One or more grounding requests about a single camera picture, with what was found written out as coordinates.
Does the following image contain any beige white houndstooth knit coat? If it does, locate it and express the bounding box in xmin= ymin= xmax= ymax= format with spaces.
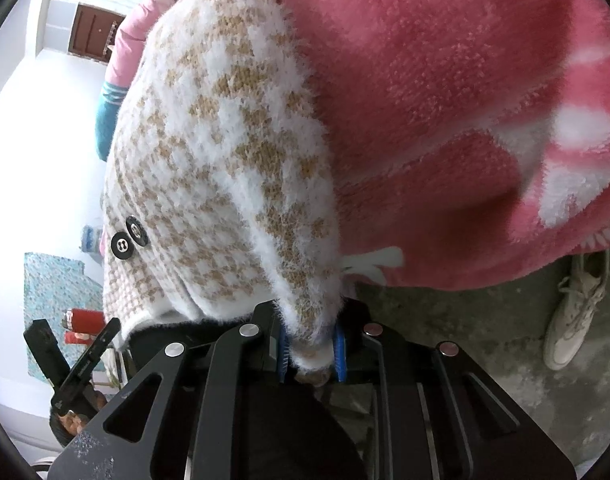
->
xmin=103 ymin=0 xmax=341 ymax=370

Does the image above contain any person's left hand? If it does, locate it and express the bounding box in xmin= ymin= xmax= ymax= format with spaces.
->
xmin=49 ymin=408 xmax=91 ymax=448

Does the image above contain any red can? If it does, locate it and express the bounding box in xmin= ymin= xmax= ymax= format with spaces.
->
xmin=62 ymin=309 xmax=105 ymax=336

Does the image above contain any teal patterned mat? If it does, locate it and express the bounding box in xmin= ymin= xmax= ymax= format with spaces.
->
xmin=24 ymin=252 xmax=102 ymax=366

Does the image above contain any white sneaker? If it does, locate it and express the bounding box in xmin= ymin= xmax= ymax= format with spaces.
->
xmin=543 ymin=250 xmax=610 ymax=372

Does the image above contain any pink floral bed blanket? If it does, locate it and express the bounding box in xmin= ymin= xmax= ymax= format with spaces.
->
xmin=280 ymin=0 xmax=610 ymax=289

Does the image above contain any brown wooden door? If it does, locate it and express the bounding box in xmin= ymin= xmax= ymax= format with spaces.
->
xmin=67 ymin=3 xmax=125 ymax=63

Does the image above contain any pink patterned quilt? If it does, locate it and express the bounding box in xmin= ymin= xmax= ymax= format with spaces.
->
xmin=96 ymin=0 xmax=178 ymax=162

